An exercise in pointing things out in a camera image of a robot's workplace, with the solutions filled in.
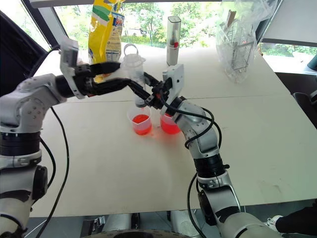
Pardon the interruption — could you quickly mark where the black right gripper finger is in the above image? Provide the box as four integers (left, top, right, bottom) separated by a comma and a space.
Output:
128, 80, 153, 103
143, 72, 161, 88

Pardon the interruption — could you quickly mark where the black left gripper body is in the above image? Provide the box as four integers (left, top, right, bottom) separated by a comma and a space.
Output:
73, 63, 98, 97

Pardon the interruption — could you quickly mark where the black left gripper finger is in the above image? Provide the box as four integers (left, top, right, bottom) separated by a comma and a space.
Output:
93, 77, 132, 97
89, 61, 122, 76

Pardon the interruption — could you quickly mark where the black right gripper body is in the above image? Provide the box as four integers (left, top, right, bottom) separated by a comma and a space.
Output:
145, 77, 173, 110

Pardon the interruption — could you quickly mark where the clear cup with red liquid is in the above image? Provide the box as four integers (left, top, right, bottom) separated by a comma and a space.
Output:
126, 106, 153, 136
159, 111, 182, 135

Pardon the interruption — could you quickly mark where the yellow printed plastic bag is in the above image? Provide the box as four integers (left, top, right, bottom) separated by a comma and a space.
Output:
88, 0, 126, 84

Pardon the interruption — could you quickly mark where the tall white cylindrical container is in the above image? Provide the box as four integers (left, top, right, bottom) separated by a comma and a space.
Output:
166, 15, 181, 66

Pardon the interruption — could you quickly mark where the black fabric panel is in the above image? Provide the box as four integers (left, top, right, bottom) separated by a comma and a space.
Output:
0, 9, 49, 98

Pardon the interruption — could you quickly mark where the clear crumpled plastic bag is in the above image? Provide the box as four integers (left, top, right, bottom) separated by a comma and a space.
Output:
214, 0, 259, 84

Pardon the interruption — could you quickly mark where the silver rounded cylinder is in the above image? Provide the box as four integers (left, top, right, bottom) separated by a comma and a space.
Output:
101, 213, 132, 234
170, 210, 198, 234

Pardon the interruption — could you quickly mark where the dark office chair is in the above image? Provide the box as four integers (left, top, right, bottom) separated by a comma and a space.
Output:
274, 71, 317, 118

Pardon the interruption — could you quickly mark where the white sneaker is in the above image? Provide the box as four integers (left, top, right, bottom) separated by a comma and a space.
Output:
265, 214, 284, 232

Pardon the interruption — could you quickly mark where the black trouser leg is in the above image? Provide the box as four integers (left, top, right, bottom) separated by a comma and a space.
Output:
274, 205, 317, 236

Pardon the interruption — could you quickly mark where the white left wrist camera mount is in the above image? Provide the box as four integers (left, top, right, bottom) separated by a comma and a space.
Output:
58, 39, 87, 100

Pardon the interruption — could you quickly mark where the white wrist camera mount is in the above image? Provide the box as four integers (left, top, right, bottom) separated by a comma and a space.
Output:
58, 39, 87, 100
161, 63, 185, 106

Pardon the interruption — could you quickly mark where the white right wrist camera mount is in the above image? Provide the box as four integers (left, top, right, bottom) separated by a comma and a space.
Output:
161, 63, 185, 106

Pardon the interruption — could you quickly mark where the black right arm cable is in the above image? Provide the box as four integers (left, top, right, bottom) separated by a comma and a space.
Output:
158, 88, 222, 151
186, 172, 208, 238

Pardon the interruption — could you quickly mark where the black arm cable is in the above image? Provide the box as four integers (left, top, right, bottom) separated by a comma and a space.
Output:
158, 88, 222, 151
36, 106, 71, 238
186, 172, 208, 238
39, 137, 57, 189

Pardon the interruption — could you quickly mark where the black window frame bar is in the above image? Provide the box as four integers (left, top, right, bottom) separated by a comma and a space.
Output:
20, 0, 63, 51

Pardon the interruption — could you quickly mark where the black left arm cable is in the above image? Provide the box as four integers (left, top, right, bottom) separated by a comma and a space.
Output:
39, 137, 57, 189
36, 106, 71, 238

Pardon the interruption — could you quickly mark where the metal wire basket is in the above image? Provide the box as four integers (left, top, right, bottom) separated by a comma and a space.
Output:
223, 21, 256, 73

